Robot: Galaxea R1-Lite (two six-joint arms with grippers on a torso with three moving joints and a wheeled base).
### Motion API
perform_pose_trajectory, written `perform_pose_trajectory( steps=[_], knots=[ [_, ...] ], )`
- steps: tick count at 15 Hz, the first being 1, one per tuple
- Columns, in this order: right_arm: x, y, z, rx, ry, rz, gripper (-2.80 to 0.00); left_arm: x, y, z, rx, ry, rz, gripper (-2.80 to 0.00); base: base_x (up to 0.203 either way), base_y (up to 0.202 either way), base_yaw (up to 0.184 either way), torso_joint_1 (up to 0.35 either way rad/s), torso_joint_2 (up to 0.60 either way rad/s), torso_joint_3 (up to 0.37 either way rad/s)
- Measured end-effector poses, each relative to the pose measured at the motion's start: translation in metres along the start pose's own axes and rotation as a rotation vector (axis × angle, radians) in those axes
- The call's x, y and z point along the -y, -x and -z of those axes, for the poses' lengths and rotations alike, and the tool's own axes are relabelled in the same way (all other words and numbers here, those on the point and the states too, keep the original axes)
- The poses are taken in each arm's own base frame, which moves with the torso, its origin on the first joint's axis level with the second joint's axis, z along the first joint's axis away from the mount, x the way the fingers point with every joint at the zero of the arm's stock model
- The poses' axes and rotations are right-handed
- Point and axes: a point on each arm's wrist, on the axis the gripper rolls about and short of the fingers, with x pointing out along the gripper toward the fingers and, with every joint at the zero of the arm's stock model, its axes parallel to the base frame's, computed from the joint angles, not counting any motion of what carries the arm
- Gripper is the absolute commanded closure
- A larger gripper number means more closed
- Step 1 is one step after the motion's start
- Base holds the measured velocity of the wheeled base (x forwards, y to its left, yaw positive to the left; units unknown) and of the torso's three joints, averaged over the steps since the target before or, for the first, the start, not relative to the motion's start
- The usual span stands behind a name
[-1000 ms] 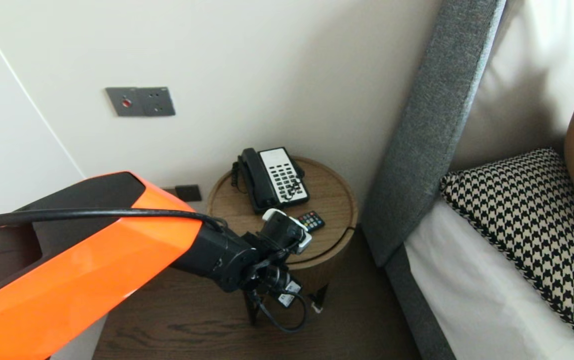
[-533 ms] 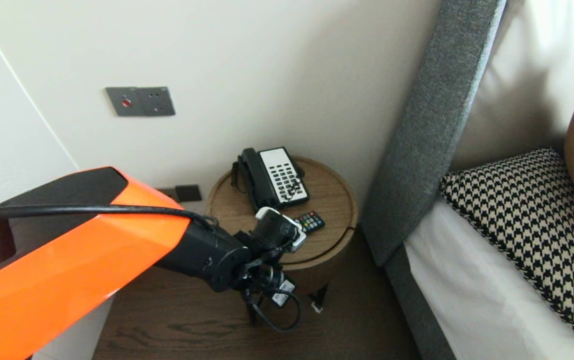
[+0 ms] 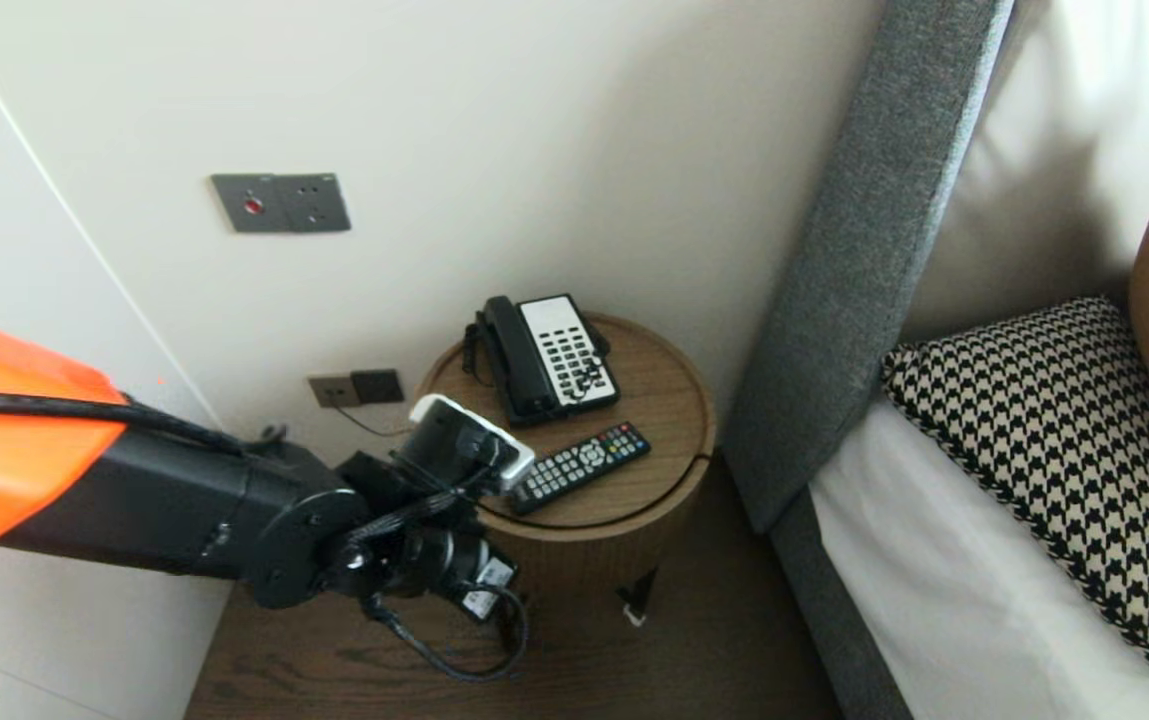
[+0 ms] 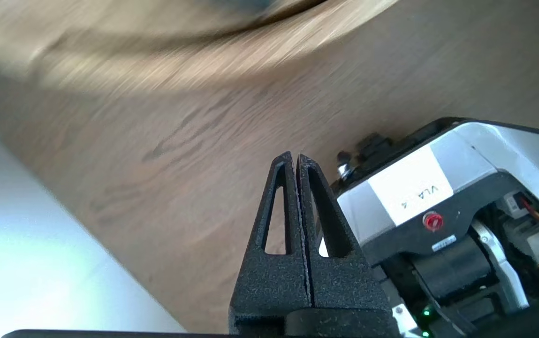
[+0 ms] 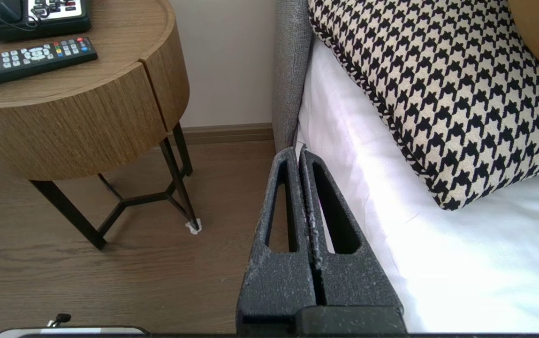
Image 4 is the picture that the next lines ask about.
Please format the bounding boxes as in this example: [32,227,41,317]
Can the grey black robot base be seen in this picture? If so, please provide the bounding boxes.
[319,117,539,338]

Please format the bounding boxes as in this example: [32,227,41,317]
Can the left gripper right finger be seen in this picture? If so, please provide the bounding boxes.
[296,153,399,337]

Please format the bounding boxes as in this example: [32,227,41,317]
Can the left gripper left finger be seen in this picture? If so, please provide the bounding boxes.
[228,151,312,336]

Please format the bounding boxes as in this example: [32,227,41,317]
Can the round wooden side table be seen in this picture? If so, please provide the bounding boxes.
[0,0,399,101]

